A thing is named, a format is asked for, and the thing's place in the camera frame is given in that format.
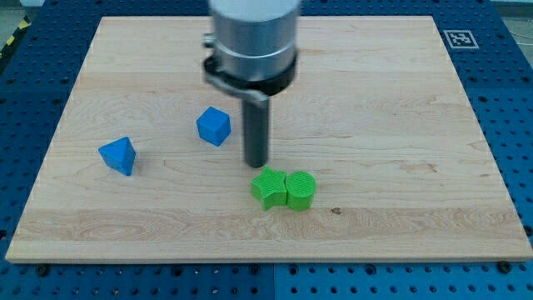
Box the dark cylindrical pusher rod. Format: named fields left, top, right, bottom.
left=242, top=100, right=270, bottom=168

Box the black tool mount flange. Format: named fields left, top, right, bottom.
left=203, top=33, right=297, bottom=108

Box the blue cube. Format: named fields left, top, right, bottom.
left=197, top=107, right=232, bottom=147

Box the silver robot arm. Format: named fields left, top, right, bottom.
left=203, top=0, right=301, bottom=168

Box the green star block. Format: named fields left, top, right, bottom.
left=251, top=167, right=287, bottom=211

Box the green cylinder block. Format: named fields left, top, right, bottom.
left=286, top=171, right=316, bottom=211

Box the wooden board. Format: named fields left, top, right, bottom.
left=6, top=17, right=532, bottom=263

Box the blue triangular prism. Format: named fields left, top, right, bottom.
left=98, top=137, right=137, bottom=176

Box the fiducial marker tag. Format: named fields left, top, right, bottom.
left=443, top=29, right=479, bottom=49

